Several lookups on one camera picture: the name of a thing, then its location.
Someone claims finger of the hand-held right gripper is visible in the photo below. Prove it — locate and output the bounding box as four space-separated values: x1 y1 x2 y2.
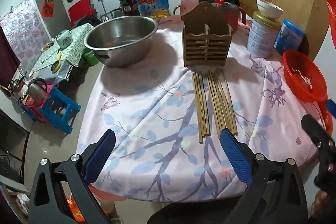
327 99 336 116
301 114 336 191

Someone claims blue lidded can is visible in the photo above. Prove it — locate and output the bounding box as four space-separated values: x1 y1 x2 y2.
274 19 306 55

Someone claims orange printed box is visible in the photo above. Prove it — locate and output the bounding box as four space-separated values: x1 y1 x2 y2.
64 196 108 224

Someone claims red paper door decoration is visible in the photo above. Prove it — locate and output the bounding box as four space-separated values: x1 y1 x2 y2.
42 2 55 17

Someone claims green patterned tablecloth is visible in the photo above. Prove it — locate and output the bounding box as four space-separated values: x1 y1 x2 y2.
33 23 95 75

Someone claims red paper strip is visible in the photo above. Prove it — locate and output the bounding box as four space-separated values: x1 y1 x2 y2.
319 0 336 30

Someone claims round wooden board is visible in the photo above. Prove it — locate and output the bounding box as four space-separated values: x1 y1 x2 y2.
231 0 330 62

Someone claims dark red hanging cloth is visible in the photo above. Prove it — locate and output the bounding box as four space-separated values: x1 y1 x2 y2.
0 27 21 88

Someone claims green bucket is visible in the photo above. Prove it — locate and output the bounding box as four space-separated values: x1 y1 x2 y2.
83 49 100 66

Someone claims person's right hand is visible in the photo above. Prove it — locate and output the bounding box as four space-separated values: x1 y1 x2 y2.
310 189 336 220

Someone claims dark soy sauce bottle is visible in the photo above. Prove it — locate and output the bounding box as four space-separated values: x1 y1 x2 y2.
119 0 139 17

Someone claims blue plastic stool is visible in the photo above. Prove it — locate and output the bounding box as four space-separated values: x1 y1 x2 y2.
42 88 81 135

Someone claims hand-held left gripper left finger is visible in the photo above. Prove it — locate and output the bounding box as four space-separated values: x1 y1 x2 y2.
28 129 116 224

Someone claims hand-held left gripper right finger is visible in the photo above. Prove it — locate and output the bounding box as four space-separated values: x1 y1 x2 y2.
220 128 308 224

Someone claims red plastic basket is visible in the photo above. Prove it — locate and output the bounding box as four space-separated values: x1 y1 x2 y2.
282 50 328 103

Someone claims pink floral curtain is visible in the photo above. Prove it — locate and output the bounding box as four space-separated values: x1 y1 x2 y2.
0 0 43 72

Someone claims white ceramic bowl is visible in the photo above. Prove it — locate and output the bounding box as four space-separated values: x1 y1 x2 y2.
256 0 284 20

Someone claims pink floral tablecloth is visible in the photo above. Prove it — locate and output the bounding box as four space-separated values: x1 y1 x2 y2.
76 17 324 203

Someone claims pile of wooden chopsticks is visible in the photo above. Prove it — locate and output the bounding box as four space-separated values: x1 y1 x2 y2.
192 69 238 144

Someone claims pink plastic stool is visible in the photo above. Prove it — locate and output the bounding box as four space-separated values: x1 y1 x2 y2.
20 85 54 124

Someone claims red electric cooking pot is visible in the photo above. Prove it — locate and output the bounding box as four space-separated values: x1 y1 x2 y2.
213 0 247 33

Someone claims stainless steel bowl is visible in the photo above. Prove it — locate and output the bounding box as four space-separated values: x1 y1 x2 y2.
84 16 159 67

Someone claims steel electric kettle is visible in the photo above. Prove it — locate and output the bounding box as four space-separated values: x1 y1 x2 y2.
28 78 48 104

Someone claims small white rice cooker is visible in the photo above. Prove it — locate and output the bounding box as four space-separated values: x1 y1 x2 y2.
56 30 73 47

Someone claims wooden chopstick holder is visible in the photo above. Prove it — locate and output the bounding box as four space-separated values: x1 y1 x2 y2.
182 1 234 73

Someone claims gold lid milk powder can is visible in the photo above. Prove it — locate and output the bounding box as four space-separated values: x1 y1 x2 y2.
247 11 281 59

